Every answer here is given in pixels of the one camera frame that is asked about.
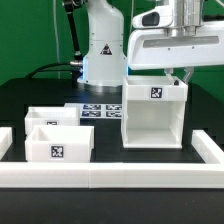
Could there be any white drawer cabinet box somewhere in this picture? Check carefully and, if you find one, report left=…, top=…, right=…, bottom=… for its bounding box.
left=121, top=76, right=188, bottom=149

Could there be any white thin cable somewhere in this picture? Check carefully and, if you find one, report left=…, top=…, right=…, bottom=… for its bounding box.
left=52, top=0, right=62, bottom=80

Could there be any white left fence wall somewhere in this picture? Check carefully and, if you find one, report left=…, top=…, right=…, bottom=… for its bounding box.
left=0, top=127, right=13, bottom=160

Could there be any white front drawer tray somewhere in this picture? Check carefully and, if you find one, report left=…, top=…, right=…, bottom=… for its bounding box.
left=25, top=125, right=94, bottom=163

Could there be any white base tag plate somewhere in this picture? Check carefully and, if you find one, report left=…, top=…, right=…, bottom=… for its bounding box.
left=65, top=103, right=122, bottom=119

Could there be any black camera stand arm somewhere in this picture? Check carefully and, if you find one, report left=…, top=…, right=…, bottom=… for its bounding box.
left=63, top=0, right=83, bottom=60

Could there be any white drawer tray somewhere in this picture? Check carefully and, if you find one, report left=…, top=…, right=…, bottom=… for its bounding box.
left=25, top=125, right=94, bottom=163
left=24, top=107, right=80, bottom=135

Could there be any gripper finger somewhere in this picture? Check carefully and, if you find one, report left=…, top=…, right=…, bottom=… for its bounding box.
left=164, top=68, right=179, bottom=86
left=182, top=67, right=194, bottom=84

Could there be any white fence wall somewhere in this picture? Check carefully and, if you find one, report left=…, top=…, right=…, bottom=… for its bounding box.
left=0, top=127, right=13, bottom=160
left=191, top=130, right=224, bottom=165
left=0, top=162, right=224, bottom=189

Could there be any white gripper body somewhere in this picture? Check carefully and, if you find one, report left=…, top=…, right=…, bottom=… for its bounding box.
left=127, top=10, right=224, bottom=70

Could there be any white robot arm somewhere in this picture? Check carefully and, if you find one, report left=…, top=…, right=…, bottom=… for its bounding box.
left=78, top=0, right=224, bottom=92

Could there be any black cable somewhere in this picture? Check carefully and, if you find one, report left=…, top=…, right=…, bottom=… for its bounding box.
left=24, top=61, right=83, bottom=80

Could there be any white right fence wall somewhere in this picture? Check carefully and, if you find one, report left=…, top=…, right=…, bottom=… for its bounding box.
left=191, top=130, right=224, bottom=165

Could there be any white front fence wall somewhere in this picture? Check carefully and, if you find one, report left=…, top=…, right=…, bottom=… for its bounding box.
left=0, top=162, right=224, bottom=189

